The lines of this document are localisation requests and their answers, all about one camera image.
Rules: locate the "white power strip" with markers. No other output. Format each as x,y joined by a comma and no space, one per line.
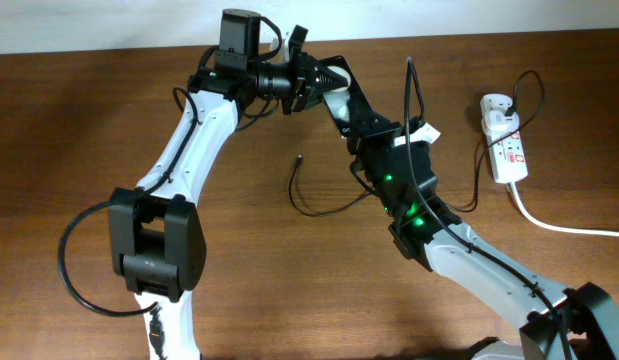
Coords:
506,153

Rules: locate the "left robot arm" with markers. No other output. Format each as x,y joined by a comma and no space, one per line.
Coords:
156,239

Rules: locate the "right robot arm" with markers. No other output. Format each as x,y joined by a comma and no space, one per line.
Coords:
554,321

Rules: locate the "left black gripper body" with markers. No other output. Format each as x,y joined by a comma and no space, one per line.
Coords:
298,69

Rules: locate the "black smartphone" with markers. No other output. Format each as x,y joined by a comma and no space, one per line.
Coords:
336,102

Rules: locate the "white USB charger adapter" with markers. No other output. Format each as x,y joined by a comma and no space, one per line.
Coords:
497,122

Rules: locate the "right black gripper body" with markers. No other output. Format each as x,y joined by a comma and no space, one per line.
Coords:
368,142

